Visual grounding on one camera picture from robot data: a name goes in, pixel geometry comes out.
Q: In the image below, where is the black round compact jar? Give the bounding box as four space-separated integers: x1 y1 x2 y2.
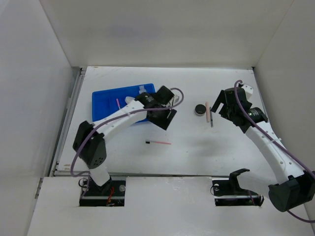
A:
194 104 206 116

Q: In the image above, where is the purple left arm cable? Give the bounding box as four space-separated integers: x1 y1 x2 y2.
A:
70 87 185 200

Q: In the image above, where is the white round powder puff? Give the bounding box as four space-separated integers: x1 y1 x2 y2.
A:
125 96 135 104

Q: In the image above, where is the black white checkered eyeliner pen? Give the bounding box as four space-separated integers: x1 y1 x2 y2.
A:
210 107 214 128

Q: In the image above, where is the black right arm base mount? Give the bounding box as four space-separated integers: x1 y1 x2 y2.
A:
210 168 264 207

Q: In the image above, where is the pale pink lipstick tube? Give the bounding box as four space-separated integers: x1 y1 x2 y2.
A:
205 101 210 122

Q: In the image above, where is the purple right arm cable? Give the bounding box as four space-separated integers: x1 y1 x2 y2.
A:
234 80 315 223

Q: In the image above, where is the thin pink eyebrow brush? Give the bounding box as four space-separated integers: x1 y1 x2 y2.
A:
145 140 171 145

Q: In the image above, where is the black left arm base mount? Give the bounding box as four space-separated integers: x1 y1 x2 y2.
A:
78 176 126 207

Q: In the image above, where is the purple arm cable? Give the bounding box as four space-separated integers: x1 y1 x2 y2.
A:
70 87 185 200
234 80 315 223

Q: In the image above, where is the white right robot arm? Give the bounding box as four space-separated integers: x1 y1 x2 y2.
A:
211 80 315 212

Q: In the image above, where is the blue plastic organizer tray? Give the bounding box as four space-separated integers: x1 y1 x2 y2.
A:
92 83 156 121

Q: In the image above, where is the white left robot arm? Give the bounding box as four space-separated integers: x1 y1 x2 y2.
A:
72 86 177 195

